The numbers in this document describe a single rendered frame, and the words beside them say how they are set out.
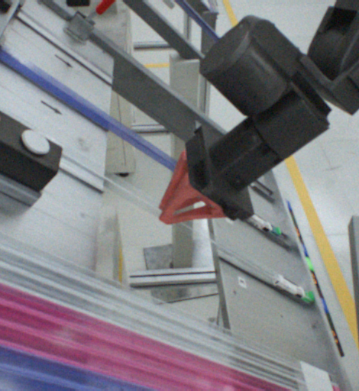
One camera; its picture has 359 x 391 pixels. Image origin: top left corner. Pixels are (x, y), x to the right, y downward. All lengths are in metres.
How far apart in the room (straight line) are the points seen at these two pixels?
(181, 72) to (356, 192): 1.20
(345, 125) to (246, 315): 1.95
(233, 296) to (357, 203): 1.47
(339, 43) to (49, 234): 0.30
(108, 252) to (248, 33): 0.58
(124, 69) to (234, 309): 0.42
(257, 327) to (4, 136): 0.36
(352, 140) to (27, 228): 2.05
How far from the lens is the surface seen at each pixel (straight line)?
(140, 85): 0.73
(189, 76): 1.02
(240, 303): 0.54
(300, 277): 0.71
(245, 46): 0.37
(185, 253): 1.45
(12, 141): 0.36
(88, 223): 0.42
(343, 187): 2.01
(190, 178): 0.42
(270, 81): 0.38
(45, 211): 0.39
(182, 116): 0.77
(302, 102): 0.40
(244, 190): 0.45
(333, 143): 2.26
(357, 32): 0.40
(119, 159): 1.83
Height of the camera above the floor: 1.28
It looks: 44 degrees down
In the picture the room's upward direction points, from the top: straight up
